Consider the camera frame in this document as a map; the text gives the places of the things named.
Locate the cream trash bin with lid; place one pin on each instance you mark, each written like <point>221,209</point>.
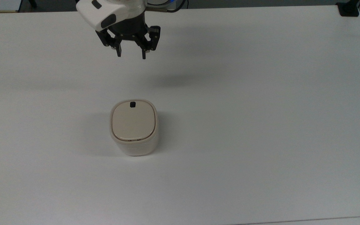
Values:
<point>133,125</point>

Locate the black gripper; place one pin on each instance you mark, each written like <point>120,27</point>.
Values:
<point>130,29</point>

